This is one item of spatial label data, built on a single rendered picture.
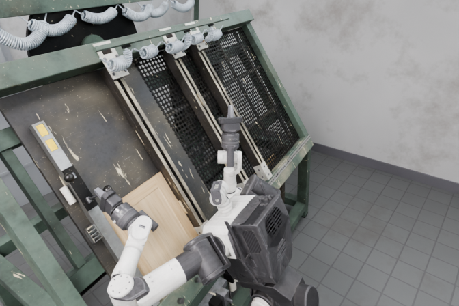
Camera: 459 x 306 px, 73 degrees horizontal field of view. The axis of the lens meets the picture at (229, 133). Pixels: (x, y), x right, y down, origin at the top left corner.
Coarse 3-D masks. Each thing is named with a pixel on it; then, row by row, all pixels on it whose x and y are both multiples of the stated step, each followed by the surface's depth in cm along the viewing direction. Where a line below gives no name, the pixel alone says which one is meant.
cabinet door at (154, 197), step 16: (160, 176) 163; (144, 192) 154; (160, 192) 161; (144, 208) 152; (160, 208) 158; (176, 208) 164; (112, 224) 139; (160, 224) 155; (176, 224) 162; (160, 240) 153; (176, 240) 159; (144, 256) 145; (160, 256) 150; (144, 272) 142
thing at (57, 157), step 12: (36, 132) 126; (48, 132) 130; (48, 156) 129; (60, 156) 130; (60, 168) 129; (72, 192) 131; (96, 216) 133; (108, 228) 135; (108, 240) 133; (120, 252) 135
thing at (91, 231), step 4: (92, 224) 133; (88, 228) 130; (92, 228) 134; (96, 228) 132; (88, 232) 130; (92, 232) 133; (96, 232) 132; (88, 236) 131; (92, 236) 133; (96, 236) 131; (100, 236) 133; (92, 240) 131; (96, 240) 131
